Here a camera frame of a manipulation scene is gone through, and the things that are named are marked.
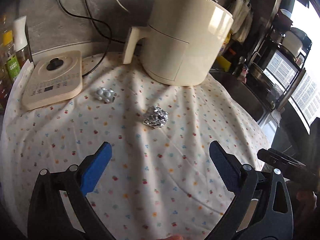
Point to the pink small bottle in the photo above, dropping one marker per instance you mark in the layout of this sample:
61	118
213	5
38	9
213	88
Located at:
242	77

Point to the cream induction cooker base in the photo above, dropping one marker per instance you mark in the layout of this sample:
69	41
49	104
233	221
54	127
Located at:
54	79

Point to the white cap oil bottle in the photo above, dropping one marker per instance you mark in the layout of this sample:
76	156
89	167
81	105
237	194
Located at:
22	47

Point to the crumpled foil ball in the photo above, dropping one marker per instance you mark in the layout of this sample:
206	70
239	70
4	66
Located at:
155	117

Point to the floral white tablecloth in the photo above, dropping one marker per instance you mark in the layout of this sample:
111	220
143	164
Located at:
160	181

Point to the stainless steel sink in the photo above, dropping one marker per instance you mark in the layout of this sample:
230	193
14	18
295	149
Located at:
241	94

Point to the black dish rack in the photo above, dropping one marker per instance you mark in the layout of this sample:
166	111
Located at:
278	62

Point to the yellow cap green bottle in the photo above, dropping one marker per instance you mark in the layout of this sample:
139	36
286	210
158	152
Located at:
10	58

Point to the cream air fryer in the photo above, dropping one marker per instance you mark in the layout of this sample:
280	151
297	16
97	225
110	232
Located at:
181	40

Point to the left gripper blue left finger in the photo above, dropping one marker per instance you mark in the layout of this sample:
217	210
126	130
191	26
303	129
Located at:
93	166

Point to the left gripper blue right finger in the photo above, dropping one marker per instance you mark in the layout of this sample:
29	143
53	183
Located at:
227	166

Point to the person's left hand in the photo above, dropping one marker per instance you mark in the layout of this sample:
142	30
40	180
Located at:
175	237

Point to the silver pill blister pack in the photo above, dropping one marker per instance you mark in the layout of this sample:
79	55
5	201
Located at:
105	95

